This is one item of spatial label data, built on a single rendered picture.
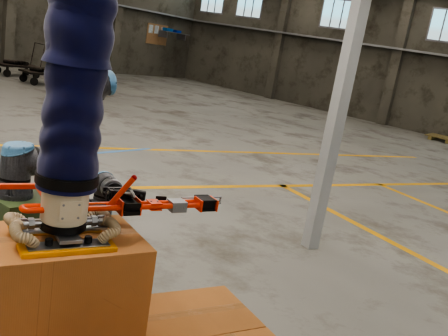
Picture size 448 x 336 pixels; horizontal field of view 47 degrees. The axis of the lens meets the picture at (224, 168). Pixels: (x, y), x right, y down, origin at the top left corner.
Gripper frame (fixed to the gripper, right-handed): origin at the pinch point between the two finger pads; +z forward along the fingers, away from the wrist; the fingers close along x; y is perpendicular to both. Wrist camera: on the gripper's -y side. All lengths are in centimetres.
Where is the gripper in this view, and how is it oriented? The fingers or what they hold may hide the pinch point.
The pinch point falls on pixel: (134, 205)
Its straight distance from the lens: 210.4
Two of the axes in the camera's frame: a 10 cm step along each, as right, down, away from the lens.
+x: 1.5, -9.6, -2.3
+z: 4.8, 2.7, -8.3
